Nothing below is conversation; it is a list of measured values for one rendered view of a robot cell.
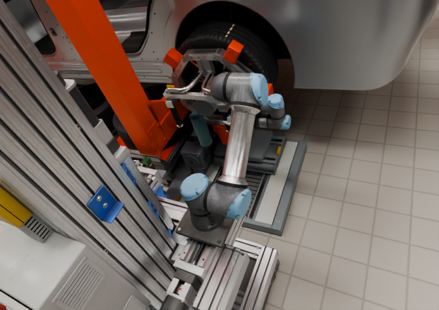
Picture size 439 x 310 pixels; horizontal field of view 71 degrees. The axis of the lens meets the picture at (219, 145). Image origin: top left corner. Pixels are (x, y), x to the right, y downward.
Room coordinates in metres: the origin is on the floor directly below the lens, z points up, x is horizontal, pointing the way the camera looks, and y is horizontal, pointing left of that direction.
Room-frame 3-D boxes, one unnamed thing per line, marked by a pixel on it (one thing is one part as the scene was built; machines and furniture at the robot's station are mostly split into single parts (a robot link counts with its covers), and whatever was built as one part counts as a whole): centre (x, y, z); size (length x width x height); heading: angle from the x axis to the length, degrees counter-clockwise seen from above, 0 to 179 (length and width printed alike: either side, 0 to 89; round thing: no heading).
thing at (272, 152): (1.73, -0.22, 0.13); 0.50 x 0.36 x 0.10; 54
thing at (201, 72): (1.58, 0.07, 1.03); 0.19 x 0.18 x 0.11; 144
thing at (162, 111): (1.96, 0.24, 0.69); 0.52 x 0.17 x 0.35; 144
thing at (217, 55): (1.62, -0.09, 0.85); 0.54 x 0.07 x 0.54; 54
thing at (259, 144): (1.76, -0.19, 0.32); 0.40 x 0.30 x 0.28; 54
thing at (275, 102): (1.16, -0.31, 0.95); 0.11 x 0.08 x 0.11; 52
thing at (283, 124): (1.15, -0.33, 0.85); 0.11 x 0.08 x 0.09; 54
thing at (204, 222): (0.77, 0.14, 0.87); 0.15 x 0.15 x 0.10
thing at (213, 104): (1.56, -0.04, 0.85); 0.21 x 0.14 x 0.14; 144
